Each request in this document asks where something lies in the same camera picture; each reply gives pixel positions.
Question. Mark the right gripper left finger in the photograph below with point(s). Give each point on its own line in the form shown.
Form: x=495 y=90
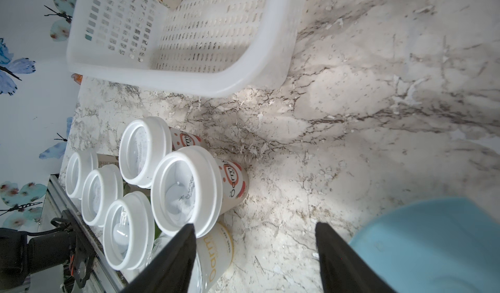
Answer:
x=171 y=269

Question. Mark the white plastic basket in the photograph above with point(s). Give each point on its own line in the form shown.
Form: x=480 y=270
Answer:
x=207 y=48

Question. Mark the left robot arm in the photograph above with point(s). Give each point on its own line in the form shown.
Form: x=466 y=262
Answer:
x=22 y=256

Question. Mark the aluminium front rail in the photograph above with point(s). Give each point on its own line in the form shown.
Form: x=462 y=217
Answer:
x=103 y=277

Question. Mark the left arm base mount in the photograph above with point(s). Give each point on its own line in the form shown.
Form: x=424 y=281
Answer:
x=81 y=257

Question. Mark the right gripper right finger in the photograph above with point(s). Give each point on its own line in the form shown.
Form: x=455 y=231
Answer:
x=341 y=268

